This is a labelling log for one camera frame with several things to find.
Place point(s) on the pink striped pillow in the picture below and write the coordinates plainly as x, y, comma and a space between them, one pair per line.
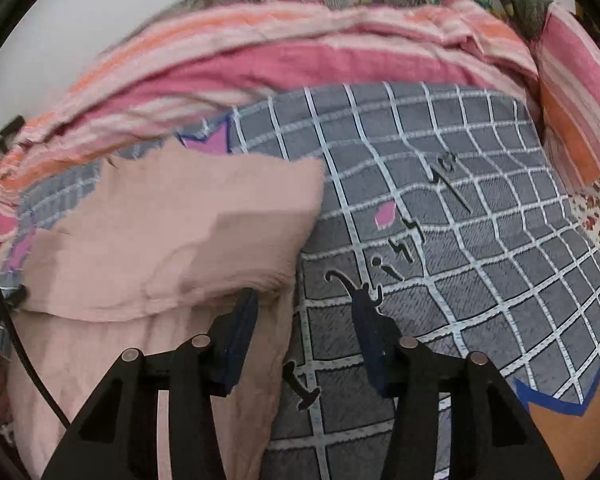
568, 63

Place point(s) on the pink knitted sweater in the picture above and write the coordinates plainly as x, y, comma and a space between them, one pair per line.
160, 248

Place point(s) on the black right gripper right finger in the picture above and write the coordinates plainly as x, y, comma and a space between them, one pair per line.
492, 434

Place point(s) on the grey checked bed sheet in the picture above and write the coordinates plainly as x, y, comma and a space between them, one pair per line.
440, 204

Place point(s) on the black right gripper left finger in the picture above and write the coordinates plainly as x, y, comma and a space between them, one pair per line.
114, 435

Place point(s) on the pink orange striped quilt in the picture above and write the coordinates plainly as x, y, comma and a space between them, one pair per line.
201, 63

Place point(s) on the dark wooden headboard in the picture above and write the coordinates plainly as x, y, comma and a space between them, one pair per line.
8, 133

